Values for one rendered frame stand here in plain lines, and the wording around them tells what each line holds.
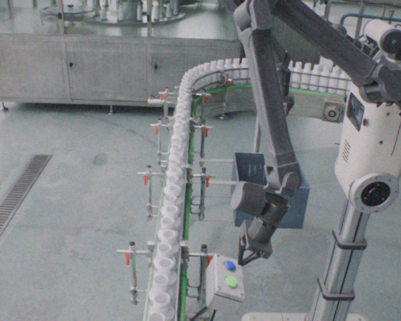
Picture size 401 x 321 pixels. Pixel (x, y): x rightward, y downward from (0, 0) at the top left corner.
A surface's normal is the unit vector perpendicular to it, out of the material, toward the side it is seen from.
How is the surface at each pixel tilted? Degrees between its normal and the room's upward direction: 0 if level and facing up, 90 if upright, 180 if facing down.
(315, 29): 67
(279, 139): 58
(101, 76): 90
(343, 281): 90
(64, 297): 0
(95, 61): 90
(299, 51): 90
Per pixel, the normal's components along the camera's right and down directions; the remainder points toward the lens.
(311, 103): -0.32, 0.44
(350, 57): 0.23, 0.08
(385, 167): -0.01, 0.63
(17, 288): 0.04, -0.88
